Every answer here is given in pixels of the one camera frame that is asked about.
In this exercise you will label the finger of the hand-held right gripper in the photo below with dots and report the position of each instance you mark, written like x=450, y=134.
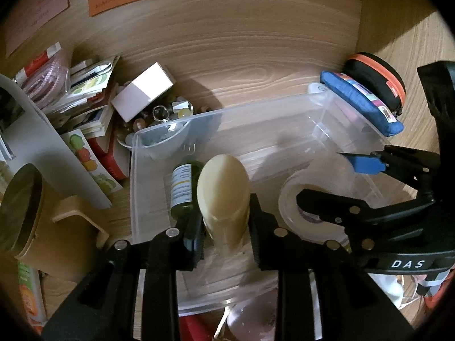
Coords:
x=366, y=164
x=320, y=202

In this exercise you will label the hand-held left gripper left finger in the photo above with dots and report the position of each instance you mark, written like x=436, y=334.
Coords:
x=193, y=247

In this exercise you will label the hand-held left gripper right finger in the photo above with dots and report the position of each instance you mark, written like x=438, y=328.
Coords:
x=254, y=234

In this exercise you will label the clear tape roll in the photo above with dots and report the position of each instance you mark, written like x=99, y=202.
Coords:
x=320, y=181

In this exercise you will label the cream plastic bottle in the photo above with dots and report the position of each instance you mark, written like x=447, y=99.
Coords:
x=222, y=191

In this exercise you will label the clear plastic storage bin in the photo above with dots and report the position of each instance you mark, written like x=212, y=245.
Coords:
x=266, y=138

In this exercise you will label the wooden desktop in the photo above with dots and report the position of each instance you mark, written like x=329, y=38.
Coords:
x=256, y=57

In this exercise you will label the green bottle with white label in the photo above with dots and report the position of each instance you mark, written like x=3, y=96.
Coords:
x=180, y=184

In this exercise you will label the blue fabric pencil case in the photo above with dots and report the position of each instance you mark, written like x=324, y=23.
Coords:
x=355, y=99

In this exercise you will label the black round case orange trim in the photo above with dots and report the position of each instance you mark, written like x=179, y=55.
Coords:
x=378, y=71

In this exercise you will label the red object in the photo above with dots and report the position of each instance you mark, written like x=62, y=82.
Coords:
x=193, y=328

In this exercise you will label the clear plastic bottle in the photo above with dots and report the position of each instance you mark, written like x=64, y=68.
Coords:
x=252, y=316

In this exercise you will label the white small container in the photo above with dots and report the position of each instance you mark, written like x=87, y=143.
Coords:
x=315, y=88

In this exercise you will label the red book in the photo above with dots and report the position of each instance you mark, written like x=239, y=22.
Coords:
x=115, y=160

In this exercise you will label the long fruit print sheet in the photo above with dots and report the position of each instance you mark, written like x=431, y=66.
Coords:
x=89, y=163

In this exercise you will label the bowl of small trinkets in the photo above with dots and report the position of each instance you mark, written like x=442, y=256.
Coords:
x=167, y=112

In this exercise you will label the beige mug with dark lid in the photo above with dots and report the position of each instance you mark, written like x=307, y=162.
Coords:
x=46, y=234

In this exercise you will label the stack of small cards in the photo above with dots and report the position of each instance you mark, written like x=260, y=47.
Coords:
x=96, y=120

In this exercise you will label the white cardboard box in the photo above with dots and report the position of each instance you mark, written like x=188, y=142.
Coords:
x=142, y=92

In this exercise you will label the grey flat board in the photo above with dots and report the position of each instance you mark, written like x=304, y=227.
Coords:
x=53, y=149

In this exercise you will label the orange and green packet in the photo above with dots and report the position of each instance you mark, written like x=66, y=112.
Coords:
x=30, y=298

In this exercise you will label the fruit print sticker card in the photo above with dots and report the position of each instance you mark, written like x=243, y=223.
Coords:
x=92, y=80

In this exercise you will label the pink bead packet red label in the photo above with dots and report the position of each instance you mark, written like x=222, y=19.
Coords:
x=42, y=74

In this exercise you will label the pink paper note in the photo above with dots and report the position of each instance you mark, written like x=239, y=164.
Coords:
x=35, y=10

